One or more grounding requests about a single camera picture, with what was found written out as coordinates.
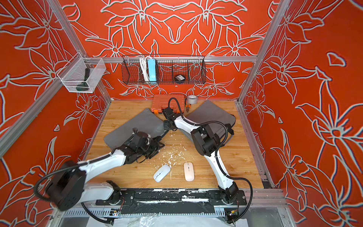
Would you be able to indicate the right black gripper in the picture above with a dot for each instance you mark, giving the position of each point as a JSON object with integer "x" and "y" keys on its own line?
{"x": 168, "y": 126}

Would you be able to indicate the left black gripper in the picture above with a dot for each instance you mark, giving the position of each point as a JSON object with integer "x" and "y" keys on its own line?
{"x": 155, "y": 149}

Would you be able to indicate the pink computer mouse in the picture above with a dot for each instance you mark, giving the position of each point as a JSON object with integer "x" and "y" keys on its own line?
{"x": 189, "y": 171}

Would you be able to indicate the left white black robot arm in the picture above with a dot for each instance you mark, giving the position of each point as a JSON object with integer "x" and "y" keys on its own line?
{"x": 69, "y": 185}

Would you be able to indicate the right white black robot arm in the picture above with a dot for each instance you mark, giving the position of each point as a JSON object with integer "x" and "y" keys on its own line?
{"x": 208, "y": 138}

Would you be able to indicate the white computer mouse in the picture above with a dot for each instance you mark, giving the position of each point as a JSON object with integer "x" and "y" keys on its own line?
{"x": 161, "y": 173}

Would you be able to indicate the orange tool case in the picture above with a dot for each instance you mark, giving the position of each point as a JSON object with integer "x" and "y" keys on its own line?
{"x": 160, "y": 102}

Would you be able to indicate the small black square device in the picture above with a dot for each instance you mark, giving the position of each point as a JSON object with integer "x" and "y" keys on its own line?
{"x": 179, "y": 79}

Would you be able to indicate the light blue power bank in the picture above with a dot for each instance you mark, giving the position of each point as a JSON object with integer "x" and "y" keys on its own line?
{"x": 151, "y": 63}

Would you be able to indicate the dark green flashlight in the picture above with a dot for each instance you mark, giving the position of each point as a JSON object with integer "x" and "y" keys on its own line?
{"x": 83, "y": 86}

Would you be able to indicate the grey duct tape roll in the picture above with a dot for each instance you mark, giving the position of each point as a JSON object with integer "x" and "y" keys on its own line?
{"x": 192, "y": 99}

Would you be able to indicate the black wire wall basket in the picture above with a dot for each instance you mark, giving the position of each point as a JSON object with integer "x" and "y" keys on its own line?
{"x": 192, "y": 67}

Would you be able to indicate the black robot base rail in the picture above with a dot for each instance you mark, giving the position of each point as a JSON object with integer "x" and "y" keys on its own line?
{"x": 188, "y": 202}

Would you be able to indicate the clear acrylic wall box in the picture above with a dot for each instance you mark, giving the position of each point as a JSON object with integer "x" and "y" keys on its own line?
{"x": 72, "y": 73}

